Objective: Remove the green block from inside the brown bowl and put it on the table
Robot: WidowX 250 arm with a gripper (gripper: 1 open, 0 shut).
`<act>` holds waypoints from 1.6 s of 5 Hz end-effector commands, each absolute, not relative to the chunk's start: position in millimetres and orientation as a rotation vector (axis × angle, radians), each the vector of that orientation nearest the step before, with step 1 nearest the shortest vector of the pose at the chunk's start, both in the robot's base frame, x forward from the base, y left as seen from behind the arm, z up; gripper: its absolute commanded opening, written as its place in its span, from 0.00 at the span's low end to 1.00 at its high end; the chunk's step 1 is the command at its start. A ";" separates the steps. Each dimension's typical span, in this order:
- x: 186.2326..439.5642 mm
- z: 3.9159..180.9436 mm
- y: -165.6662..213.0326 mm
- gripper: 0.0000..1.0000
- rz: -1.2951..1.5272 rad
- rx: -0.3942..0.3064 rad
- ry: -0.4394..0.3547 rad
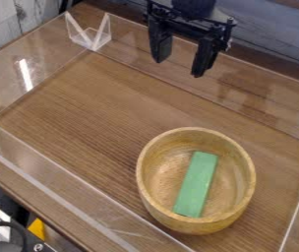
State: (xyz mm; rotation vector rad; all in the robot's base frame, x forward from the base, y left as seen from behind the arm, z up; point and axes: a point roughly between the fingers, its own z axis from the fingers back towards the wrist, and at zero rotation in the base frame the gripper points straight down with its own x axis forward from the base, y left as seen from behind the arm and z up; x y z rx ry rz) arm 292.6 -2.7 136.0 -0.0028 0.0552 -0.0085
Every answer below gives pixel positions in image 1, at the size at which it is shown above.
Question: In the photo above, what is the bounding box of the green rectangular block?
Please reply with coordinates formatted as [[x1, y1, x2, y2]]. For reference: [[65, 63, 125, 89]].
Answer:
[[173, 152, 217, 218]]

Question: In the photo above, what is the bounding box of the yellow label sticker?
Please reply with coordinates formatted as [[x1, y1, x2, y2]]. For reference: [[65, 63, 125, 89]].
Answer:
[[27, 219, 45, 240]]

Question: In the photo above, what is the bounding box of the black cable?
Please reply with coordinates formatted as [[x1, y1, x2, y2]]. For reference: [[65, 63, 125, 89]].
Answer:
[[0, 220, 29, 252]]

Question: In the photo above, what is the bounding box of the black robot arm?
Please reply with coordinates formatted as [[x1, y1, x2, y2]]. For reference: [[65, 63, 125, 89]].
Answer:
[[144, 0, 237, 78]]

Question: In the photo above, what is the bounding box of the clear acrylic back wall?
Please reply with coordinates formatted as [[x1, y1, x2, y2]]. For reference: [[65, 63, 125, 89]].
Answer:
[[100, 14, 299, 139]]

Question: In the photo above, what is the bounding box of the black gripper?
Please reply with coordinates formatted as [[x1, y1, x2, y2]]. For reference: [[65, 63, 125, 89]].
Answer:
[[146, 0, 237, 78]]

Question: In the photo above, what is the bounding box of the brown wooden bowl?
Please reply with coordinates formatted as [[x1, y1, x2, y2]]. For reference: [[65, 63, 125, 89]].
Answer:
[[136, 127, 256, 235]]

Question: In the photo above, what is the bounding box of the clear acrylic left wall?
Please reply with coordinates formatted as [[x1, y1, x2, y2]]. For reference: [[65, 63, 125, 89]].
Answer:
[[0, 15, 84, 112]]

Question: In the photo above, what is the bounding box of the clear acrylic front wall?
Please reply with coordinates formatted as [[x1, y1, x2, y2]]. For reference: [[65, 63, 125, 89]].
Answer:
[[0, 127, 193, 252]]

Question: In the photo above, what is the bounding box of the clear acrylic corner bracket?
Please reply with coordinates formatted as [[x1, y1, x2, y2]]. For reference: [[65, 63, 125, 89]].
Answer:
[[64, 13, 112, 52]]

